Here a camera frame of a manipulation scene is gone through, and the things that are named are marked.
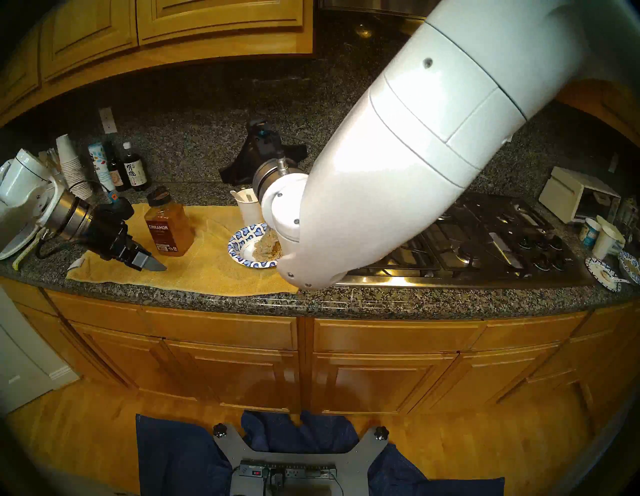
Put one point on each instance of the white blue salt canister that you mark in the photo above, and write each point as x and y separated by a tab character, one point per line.
99	162

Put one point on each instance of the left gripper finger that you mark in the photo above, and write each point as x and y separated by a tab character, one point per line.
142	265
149	256

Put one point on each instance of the dark blue cloth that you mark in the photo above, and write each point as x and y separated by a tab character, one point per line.
175	460

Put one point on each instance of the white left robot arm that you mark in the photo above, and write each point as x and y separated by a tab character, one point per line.
25	185

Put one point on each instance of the blue patterned paper plate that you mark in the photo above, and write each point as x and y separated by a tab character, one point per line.
602	274

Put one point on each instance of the ground cinnamon jar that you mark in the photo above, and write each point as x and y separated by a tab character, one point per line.
167	232

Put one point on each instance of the white plastic spoon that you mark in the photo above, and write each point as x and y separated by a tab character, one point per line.
237	195

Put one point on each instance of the stack of white paper cups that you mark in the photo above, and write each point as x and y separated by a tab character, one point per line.
70	165

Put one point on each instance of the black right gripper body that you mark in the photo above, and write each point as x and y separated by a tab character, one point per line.
250	162

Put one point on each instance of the white wall outlet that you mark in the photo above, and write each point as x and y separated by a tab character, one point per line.
107	120

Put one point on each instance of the wooden upper cabinet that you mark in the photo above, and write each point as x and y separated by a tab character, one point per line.
90	30
605	105

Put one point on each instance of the soy sauce bottle white label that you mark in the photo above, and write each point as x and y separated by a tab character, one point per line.
135	172

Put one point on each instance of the stainless range hood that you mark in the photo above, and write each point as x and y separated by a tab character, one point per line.
380	7

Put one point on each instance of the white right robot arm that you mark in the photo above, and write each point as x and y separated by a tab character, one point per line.
425	150

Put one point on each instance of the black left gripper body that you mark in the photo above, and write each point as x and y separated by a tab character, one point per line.
110	235

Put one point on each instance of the stainless gas cooktop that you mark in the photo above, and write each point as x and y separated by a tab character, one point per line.
475	250

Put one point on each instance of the white paper cup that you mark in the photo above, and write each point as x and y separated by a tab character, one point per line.
612	222
249	212
605	245

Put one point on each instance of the wooden lower cabinets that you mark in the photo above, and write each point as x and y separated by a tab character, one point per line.
220	330

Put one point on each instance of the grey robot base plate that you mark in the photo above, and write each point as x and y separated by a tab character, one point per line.
355	460

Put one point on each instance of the small dark glass bottle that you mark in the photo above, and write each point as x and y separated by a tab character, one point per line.
115	175

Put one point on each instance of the scooped oatmeal portion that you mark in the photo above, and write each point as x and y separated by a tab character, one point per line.
265	249

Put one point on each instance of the yellow towel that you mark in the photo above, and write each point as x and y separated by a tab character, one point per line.
200	272

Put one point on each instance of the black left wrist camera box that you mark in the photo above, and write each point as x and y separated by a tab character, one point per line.
122	207

